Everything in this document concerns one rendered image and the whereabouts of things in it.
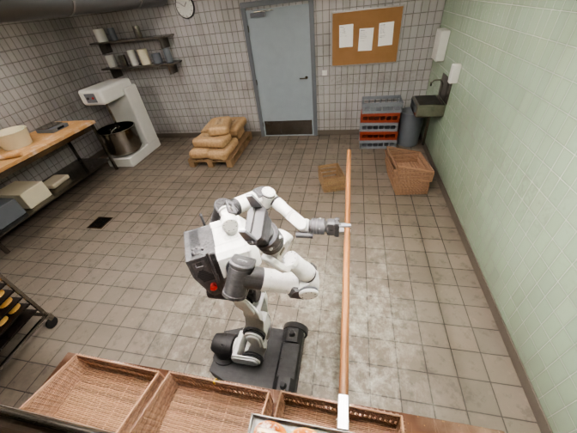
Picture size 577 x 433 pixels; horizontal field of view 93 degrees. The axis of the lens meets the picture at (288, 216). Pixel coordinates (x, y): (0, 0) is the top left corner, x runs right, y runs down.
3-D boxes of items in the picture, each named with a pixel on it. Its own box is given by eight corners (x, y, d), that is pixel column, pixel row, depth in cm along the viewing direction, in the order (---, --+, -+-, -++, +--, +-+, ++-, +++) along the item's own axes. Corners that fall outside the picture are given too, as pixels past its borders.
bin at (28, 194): (32, 209, 378) (19, 195, 363) (3, 208, 388) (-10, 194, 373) (52, 194, 406) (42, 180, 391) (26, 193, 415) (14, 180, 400)
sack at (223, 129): (229, 135, 460) (227, 126, 451) (208, 137, 460) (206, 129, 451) (233, 123, 509) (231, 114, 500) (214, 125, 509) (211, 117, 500)
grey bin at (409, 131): (420, 147, 454) (428, 114, 420) (396, 148, 462) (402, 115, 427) (416, 137, 483) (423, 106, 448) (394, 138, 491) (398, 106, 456)
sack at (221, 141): (233, 140, 479) (231, 131, 470) (223, 149, 453) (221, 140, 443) (203, 139, 498) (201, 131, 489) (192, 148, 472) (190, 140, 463)
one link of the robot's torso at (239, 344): (233, 363, 192) (228, 356, 184) (241, 337, 207) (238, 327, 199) (261, 368, 188) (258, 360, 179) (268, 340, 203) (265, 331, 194)
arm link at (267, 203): (289, 216, 159) (266, 197, 164) (295, 205, 152) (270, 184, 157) (278, 225, 152) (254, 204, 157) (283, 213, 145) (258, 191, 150)
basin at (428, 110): (434, 151, 395) (452, 81, 336) (408, 151, 403) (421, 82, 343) (428, 138, 430) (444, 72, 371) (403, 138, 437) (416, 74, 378)
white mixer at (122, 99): (136, 168, 499) (97, 92, 416) (106, 167, 512) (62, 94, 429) (164, 144, 574) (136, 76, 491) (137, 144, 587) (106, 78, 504)
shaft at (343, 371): (347, 152, 215) (347, 149, 214) (350, 152, 215) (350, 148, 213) (338, 397, 87) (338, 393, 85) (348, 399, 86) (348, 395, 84)
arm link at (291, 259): (268, 260, 88) (291, 277, 96) (282, 237, 91) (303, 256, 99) (256, 256, 93) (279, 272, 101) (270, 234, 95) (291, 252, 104)
